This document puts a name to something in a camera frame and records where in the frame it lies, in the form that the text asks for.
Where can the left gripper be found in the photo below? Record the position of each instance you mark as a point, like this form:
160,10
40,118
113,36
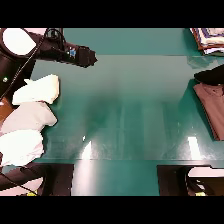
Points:
83,56

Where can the brown shirt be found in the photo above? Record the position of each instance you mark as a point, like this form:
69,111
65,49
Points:
213,106

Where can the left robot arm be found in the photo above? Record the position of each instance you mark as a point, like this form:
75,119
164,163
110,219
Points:
18,41

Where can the white garment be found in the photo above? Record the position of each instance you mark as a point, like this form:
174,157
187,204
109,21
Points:
20,146
38,88

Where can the pale grey garment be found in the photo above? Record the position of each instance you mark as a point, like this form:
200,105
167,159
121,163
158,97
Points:
28,116

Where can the heap of clothes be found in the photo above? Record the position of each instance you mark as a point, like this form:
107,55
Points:
210,38

